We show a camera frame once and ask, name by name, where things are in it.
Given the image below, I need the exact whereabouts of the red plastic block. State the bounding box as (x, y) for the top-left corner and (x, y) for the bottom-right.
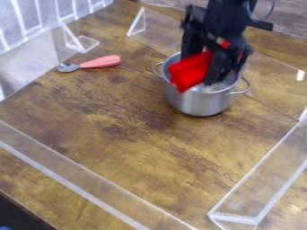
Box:
(169, 37), (233, 94)

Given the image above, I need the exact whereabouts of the right clear acrylic barrier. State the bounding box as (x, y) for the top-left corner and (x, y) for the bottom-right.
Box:
(207, 116), (307, 230)

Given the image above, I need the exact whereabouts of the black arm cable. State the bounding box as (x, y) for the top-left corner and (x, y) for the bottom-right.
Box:
(245, 0), (278, 22)

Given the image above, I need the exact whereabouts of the back clear acrylic barrier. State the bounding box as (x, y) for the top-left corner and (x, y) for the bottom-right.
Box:
(127, 7), (307, 120)

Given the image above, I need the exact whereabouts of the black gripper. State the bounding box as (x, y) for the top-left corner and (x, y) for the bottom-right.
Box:
(182, 0), (258, 86)

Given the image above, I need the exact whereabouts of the black strip on table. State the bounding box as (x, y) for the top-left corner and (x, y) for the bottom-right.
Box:
(187, 5), (274, 33)

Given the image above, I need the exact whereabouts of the spoon with pink handle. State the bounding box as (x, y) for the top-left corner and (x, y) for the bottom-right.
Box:
(56, 55), (122, 73)

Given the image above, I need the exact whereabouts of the silver steel pot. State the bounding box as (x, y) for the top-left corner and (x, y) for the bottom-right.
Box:
(154, 52), (251, 117)

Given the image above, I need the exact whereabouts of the clear acrylic barrier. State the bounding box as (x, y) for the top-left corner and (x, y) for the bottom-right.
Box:
(127, 7), (307, 120)
(0, 25), (100, 102)
(0, 120), (197, 230)
(207, 116), (307, 230)

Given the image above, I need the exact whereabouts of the left clear acrylic barrier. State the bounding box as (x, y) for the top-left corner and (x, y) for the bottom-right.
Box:
(0, 25), (100, 102)

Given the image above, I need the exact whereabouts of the front clear acrylic barrier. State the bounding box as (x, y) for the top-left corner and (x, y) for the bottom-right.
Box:
(0, 120), (197, 230)

